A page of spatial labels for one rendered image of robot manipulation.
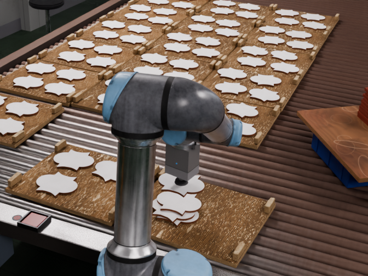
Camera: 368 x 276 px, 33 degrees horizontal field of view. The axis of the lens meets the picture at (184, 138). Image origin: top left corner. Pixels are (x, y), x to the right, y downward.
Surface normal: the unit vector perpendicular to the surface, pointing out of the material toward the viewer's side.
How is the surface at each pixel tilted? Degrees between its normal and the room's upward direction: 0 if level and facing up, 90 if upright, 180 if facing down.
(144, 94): 52
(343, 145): 0
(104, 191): 0
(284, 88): 0
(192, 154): 90
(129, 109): 77
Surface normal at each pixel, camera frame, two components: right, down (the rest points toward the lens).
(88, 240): 0.04, -0.88
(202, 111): 0.61, 0.25
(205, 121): 0.52, 0.61
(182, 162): -0.55, 0.38
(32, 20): 0.90, 0.24
